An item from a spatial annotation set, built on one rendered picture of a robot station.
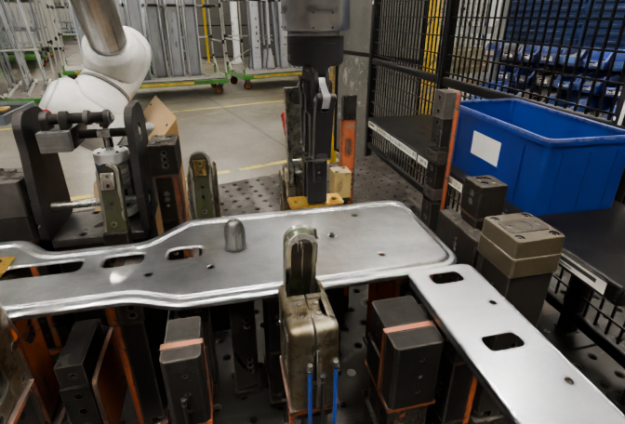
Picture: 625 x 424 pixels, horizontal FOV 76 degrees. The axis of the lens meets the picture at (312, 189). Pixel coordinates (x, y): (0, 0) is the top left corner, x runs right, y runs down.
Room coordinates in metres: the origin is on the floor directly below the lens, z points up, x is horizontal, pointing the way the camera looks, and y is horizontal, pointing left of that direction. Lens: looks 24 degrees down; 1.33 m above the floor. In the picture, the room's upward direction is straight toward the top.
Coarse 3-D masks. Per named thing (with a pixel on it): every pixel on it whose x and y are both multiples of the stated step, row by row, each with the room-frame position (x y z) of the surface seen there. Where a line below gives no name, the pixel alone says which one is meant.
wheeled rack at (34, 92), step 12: (36, 0) 5.74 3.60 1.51; (36, 48) 5.66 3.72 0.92; (48, 48) 5.72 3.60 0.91; (0, 84) 6.75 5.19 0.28; (12, 84) 6.41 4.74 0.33; (24, 84) 6.75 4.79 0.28; (36, 84) 6.75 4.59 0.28; (48, 84) 6.53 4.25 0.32; (0, 96) 5.37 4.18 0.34; (12, 96) 5.67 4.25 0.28; (24, 96) 5.61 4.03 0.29; (36, 96) 5.67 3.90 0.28
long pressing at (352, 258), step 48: (192, 240) 0.55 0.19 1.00; (336, 240) 0.55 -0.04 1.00; (384, 240) 0.55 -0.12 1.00; (432, 240) 0.55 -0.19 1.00; (0, 288) 0.43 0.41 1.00; (48, 288) 0.43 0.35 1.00; (96, 288) 0.43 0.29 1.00; (144, 288) 0.43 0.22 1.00; (192, 288) 0.43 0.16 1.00; (240, 288) 0.43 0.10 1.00
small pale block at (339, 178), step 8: (336, 168) 0.70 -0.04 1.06; (344, 168) 0.70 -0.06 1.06; (336, 176) 0.68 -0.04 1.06; (344, 176) 0.68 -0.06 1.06; (336, 184) 0.68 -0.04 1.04; (344, 184) 0.68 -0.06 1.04; (336, 192) 0.68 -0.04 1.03; (344, 192) 0.68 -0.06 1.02; (344, 200) 0.68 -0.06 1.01; (344, 320) 0.69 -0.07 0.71
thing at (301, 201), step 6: (288, 198) 0.56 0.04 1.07; (294, 198) 0.56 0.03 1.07; (300, 198) 0.56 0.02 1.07; (306, 198) 0.56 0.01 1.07; (330, 198) 0.56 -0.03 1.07; (336, 198) 0.57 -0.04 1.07; (288, 204) 0.55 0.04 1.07; (294, 204) 0.54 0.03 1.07; (300, 204) 0.54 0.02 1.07; (306, 204) 0.54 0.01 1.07; (312, 204) 0.54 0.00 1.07; (318, 204) 0.54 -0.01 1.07; (324, 204) 0.54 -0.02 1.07; (330, 204) 0.54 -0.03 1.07; (336, 204) 0.55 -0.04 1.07; (342, 204) 0.55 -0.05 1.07
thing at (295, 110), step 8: (288, 88) 0.71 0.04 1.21; (296, 88) 0.69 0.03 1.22; (288, 96) 0.70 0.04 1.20; (296, 96) 0.68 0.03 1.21; (288, 104) 0.70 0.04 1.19; (296, 104) 0.71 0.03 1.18; (288, 112) 0.70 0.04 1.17; (296, 112) 0.71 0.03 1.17; (288, 120) 0.70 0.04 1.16; (296, 120) 0.71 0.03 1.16; (288, 128) 0.70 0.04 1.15; (296, 128) 0.71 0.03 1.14; (288, 136) 0.69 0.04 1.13; (296, 136) 0.71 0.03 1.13; (288, 144) 0.69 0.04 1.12; (296, 144) 0.70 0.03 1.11; (288, 152) 0.69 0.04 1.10; (296, 152) 0.70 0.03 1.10; (288, 160) 0.69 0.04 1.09; (288, 168) 0.69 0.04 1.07
